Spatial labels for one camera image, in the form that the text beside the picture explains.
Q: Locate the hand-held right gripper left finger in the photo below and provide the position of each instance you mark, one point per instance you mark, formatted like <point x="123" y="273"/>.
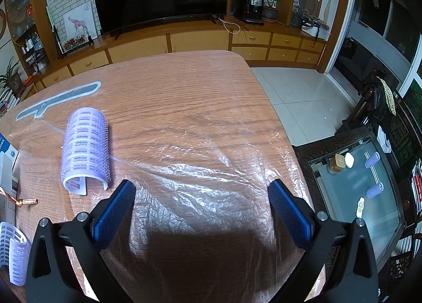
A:
<point x="113" y="217"/>

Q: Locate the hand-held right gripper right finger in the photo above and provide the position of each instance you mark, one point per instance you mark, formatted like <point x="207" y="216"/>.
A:
<point x="291" y="214"/>

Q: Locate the large purple hair roller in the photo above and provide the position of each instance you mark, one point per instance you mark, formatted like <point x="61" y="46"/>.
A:
<point x="85" y="145"/>

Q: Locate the brown jar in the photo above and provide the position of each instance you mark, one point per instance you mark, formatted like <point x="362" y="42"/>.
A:
<point x="336" y="164"/>

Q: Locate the small printed packet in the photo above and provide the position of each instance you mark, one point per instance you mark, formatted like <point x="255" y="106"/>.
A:
<point x="361" y="207"/>

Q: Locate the glass coffee table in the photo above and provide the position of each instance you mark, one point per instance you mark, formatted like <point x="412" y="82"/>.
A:
<point x="356" y="184"/>

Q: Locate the white lid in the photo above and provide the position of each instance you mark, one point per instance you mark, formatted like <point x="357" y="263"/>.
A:
<point x="349" y="160"/>

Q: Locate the small purple hair roller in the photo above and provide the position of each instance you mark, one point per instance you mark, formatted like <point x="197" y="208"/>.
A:
<point x="372" y="159"/>
<point x="375" y="190"/>

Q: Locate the red gold ribbon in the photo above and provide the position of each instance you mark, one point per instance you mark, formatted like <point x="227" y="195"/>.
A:
<point x="28" y="201"/>

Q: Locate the clear plastic sheet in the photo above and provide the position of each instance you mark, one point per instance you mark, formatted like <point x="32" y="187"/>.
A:
<point x="204" y="171"/>

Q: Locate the grey cardboard box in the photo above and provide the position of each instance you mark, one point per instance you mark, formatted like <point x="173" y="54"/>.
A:
<point x="8" y="207"/>

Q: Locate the white and blue box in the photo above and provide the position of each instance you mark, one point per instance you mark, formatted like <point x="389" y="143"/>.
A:
<point x="6" y="158"/>

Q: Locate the knife-shaped plastic packaging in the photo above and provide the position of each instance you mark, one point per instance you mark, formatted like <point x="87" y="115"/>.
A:
<point x="66" y="94"/>

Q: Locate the dark carved wooden chair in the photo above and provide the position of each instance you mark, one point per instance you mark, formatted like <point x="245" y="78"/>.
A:
<point x="372" y="98"/>

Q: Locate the patterned cloth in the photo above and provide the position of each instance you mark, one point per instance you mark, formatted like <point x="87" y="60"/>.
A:
<point x="389" y="97"/>

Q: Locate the long-leaf potted plant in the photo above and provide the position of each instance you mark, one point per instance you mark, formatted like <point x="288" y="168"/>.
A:
<point x="13" y="80"/>

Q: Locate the red flower picture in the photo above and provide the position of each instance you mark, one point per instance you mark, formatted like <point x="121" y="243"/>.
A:
<point x="74" y="42"/>

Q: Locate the black and white bag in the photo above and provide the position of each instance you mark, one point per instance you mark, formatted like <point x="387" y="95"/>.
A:
<point x="310" y="24"/>

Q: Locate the wooden television cabinet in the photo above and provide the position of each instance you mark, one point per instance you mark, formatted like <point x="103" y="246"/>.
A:
<point x="197" y="41"/>

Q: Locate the giraffe picture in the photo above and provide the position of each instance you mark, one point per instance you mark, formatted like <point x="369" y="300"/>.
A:
<point x="79" y="23"/>

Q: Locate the green potted plant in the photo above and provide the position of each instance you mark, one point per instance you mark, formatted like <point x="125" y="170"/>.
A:
<point x="272" y="13"/>

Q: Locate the black coffee machine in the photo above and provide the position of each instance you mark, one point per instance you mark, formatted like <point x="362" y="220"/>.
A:
<point x="254" y="6"/>

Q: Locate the glass balcony door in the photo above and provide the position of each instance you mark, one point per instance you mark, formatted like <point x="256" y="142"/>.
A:
<point x="379" y="19"/>

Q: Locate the black kitchen appliance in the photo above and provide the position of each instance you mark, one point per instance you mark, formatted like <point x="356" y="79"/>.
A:
<point x="236" y="5"/>

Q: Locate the wooden wall shelf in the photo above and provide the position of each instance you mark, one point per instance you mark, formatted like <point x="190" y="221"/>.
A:
<point x="26" y="26"/>

